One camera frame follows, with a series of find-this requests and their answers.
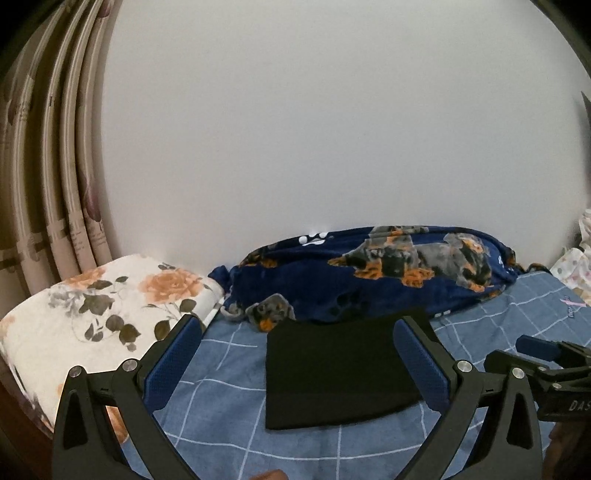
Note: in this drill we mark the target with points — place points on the white patterned cloth pile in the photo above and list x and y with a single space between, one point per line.
573 268

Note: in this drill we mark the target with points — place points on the black wall television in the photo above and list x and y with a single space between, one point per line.
587 108

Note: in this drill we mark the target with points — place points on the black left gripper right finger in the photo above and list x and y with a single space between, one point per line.
509 443

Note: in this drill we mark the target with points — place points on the beige floral curtain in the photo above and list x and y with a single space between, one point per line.
51 223

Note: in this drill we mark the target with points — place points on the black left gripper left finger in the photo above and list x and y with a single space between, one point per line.
84 443

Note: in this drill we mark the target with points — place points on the blue grid bed sheet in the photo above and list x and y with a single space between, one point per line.
215 417

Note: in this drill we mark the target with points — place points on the black pants orange lining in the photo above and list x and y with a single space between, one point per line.
322 374

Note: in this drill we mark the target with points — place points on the brown wooden bed frame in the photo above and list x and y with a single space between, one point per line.
26 445

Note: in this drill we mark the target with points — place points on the left hand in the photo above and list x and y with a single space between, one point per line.
271 475

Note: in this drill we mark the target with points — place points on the right hand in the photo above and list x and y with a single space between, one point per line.
568 454

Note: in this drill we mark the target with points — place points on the white floral quilt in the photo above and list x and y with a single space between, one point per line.
95 320

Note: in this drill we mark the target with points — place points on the navy dog print blanket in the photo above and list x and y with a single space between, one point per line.
366 272

